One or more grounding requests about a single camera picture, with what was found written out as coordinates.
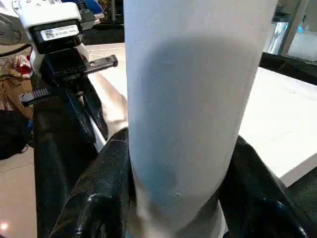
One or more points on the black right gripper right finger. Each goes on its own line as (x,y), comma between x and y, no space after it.
(262,198)

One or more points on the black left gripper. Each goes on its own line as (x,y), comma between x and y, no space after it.
(64,69)

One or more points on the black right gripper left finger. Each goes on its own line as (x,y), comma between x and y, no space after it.
(104,193)

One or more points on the white plastic table top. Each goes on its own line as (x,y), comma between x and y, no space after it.
(282,119)

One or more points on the white plastic table leg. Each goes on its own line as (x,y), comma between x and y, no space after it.
(193,99)

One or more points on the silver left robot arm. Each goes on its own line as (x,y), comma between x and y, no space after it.
(12,29)

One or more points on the black work mat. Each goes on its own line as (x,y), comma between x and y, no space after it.
(54,163)

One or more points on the blue fabric bag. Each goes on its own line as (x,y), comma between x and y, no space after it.
(94,6)

